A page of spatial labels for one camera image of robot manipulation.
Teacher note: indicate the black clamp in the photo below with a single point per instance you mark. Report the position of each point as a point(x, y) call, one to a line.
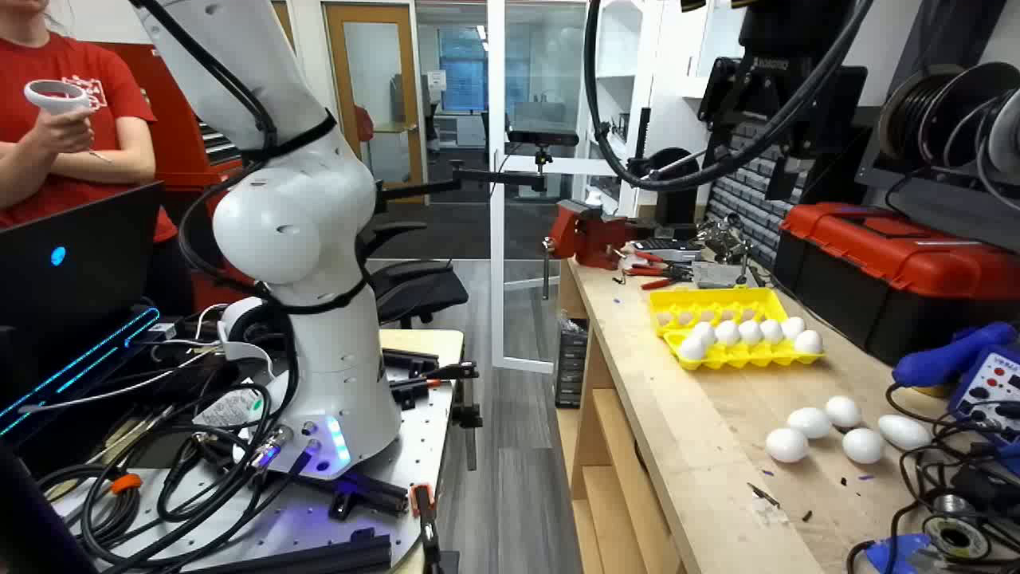
point(430, 379)

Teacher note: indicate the black laptop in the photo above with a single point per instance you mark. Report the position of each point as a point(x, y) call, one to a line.
point(75, 266)

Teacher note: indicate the white handheld controller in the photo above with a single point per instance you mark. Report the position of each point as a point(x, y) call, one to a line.
point(61, 96)

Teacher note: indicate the white plastic egg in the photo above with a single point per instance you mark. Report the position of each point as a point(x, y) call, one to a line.
point(903, 433)
point(692, 348)
point(787, 443)
point(773, 330)
point(811, 423)
point(790, 328)
point(704, 330)
point(862, 448)
point(726, 332)
point(841, 408)
point(807, 344)
point(750, 330)

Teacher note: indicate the wooden door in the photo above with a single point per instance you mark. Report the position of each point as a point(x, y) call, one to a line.
point(338, 83)

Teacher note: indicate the person in red shirt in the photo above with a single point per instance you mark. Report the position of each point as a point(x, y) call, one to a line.
point(97, 74)

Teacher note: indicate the person's left forearm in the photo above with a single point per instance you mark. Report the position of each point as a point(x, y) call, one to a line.
point(111, 164)

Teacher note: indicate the small parts drawer cabinet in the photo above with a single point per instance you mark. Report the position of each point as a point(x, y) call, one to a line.
point(750, 203)

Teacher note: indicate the person's right forearm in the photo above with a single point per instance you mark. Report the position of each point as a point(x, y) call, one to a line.
point(21, 171)

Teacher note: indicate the black power strip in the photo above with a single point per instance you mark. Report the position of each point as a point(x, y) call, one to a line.
point(571, 369)

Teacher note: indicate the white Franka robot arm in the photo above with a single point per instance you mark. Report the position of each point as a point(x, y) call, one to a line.
point(308, 319)

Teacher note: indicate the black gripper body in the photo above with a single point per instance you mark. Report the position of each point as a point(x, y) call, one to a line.
point(790, 27)

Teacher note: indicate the long black bar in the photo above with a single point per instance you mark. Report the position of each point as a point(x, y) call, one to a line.
point(298, 557)

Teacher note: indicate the round metal tip cleaner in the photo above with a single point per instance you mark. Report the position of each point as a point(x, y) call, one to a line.
point(957, 527)

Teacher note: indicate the red and black toolbox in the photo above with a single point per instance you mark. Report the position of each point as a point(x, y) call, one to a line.
point(903, 266)

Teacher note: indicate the blue soldering station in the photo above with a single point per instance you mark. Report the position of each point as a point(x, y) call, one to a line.
point(973, 370)

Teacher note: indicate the blue plastic wrapper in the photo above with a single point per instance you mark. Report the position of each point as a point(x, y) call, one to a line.
point(897, 557)

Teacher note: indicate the grey robot mounting table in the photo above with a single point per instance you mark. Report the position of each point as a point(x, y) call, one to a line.
point(419, 448)

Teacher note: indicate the white shelving unit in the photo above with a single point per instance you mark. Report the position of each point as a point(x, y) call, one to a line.
point(638, 96)

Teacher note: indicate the black case with blue edge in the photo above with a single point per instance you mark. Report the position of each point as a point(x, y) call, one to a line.
point(97, 358)

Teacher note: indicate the yellow plastic egg tray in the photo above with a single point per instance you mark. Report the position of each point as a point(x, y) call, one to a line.
point(743, 304)

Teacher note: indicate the white partition post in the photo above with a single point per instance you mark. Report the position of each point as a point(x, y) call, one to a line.
point(496, 213)

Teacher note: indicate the red bench vise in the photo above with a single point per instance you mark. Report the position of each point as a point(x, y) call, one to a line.
point(585, 230)

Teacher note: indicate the black office chair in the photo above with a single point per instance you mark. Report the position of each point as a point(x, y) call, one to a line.
point(419, 281)

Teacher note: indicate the black filament spools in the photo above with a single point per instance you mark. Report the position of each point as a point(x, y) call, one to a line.
point(957, 117)

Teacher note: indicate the person's right hand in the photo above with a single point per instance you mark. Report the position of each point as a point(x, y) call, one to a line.
point(64, 133)

